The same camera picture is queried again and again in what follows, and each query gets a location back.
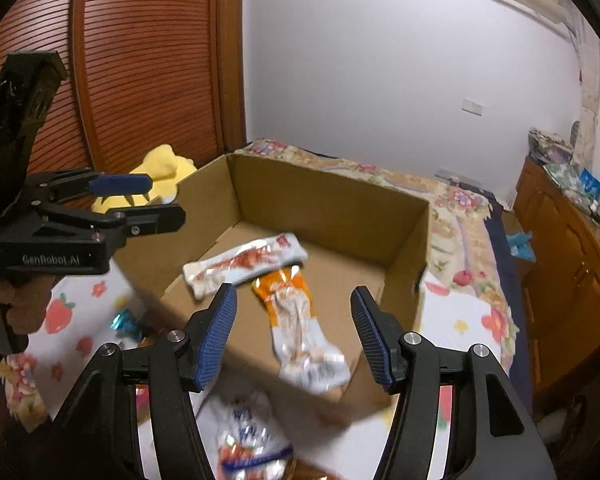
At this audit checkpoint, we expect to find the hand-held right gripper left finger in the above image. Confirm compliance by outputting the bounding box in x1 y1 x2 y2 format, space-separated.
45 282 238 480

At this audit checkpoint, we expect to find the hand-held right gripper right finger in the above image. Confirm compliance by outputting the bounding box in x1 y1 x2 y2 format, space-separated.
350 285 556 480

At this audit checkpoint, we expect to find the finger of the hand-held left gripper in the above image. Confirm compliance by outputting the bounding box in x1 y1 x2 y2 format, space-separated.
30 202 187 242
24 169 154 207

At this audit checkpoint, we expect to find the white red-print snack packet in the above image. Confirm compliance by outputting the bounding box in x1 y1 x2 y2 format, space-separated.
182 232 309 302

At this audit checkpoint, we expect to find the orange white snack packet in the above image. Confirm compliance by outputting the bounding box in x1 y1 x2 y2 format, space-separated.
251 268 352 394

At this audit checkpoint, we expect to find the brown cardboard box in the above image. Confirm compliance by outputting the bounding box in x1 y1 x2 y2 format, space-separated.
112 152 433 406

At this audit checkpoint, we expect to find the person's left hand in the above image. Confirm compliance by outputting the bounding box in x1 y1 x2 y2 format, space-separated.
0 271 54 337

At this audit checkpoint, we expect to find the yellow plush toy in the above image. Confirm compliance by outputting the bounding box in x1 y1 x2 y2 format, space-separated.
91 144 199 213

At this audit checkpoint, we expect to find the white strawberry printed blanket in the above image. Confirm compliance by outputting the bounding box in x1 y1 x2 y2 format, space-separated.
0 255 503 480

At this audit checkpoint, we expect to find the shiny blue candy wrapper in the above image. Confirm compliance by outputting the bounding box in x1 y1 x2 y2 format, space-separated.
111 309 144 336

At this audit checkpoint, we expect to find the blue white snack packet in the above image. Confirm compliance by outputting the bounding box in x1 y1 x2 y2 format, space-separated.
215 390 296 480

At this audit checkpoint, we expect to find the brown slatted wooden wardrobe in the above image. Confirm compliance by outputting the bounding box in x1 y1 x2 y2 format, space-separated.
0 0 249 211

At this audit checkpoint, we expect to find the floral cloth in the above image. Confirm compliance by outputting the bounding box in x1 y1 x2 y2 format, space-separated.
0 352 49 432

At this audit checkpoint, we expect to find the dark blue bed sheet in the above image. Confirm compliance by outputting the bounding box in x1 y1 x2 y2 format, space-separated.
484 205 532 411

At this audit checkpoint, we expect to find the teal cloth item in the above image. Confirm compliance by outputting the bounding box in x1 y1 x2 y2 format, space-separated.
505 230 537 264

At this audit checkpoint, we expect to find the brown wooden dresser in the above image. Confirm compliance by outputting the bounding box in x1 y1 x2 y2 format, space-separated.
510 155 600 431

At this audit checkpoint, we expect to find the stack of printed packets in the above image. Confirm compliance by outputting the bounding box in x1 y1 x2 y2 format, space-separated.
527 127 579 167

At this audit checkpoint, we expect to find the blue white box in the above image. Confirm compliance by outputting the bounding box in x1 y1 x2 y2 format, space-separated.
579 168 600 207

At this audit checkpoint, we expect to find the pale patterned curtain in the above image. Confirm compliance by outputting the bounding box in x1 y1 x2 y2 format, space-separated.
572 10 600 171

